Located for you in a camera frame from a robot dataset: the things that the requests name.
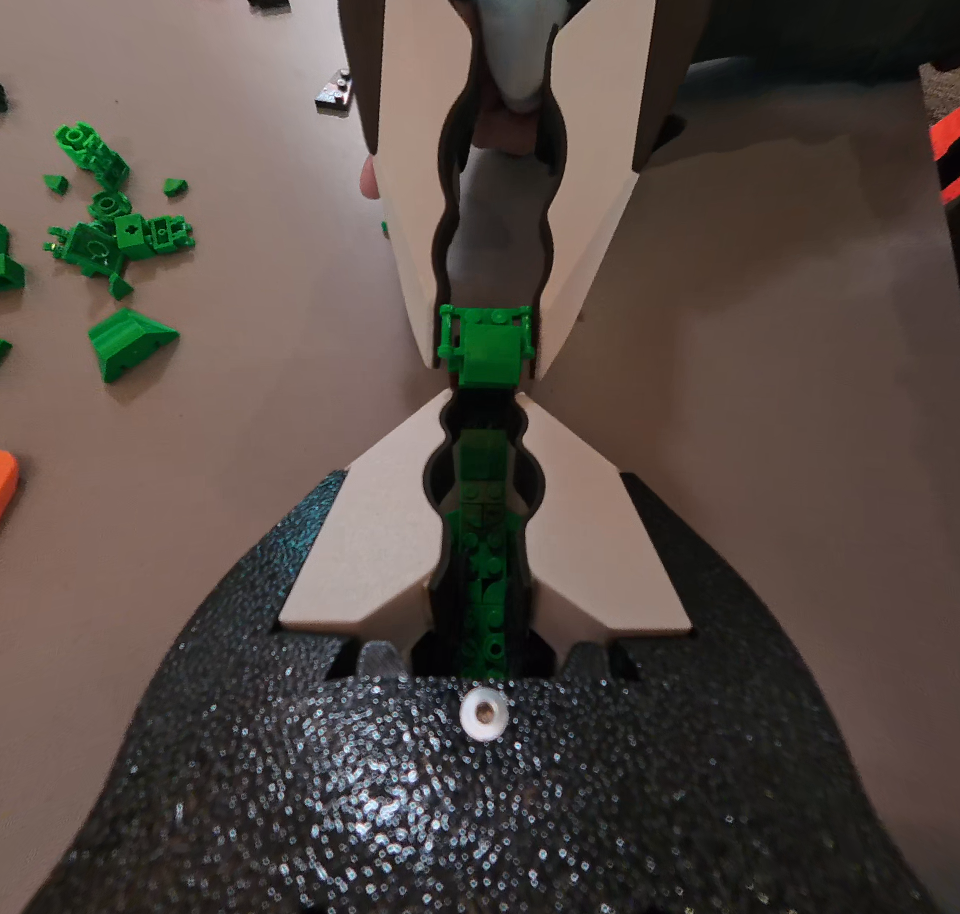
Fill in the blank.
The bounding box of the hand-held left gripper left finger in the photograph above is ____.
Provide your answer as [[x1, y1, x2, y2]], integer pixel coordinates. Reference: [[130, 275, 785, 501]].
[[277, 387, 462, 651]]

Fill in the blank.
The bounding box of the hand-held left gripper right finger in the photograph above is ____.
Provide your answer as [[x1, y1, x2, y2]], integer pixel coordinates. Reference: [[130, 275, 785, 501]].
[[512, 389, 693, 651]]

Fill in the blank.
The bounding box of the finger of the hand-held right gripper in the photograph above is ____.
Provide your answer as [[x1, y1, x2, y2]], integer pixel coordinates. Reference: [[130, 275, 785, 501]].
[[527, 0, 660, 384], [371, 0, 483, 371]]

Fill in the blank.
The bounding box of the green brick plant model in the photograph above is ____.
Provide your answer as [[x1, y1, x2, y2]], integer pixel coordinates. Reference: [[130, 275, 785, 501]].
[[438, 303, 536, 681]]

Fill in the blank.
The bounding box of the pile of green bricks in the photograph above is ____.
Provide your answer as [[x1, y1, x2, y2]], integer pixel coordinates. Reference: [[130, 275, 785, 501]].
[[0, 122, 198, 385]]

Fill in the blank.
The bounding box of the grey desk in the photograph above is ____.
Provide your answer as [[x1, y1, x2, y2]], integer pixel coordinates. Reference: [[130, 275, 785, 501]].
[[0, 0, 960, 914]]

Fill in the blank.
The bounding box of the person's right hand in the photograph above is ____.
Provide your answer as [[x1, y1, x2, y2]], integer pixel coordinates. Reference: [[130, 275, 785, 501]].
[[358, 92, 543, 201]]

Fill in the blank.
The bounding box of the black wedge plate brick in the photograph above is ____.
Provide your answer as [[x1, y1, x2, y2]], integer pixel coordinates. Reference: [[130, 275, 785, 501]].
[[314, 67, 354, 116]]

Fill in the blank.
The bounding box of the orange object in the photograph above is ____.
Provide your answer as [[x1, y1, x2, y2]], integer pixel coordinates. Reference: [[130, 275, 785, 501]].
[[928, 106, 960, 205]]

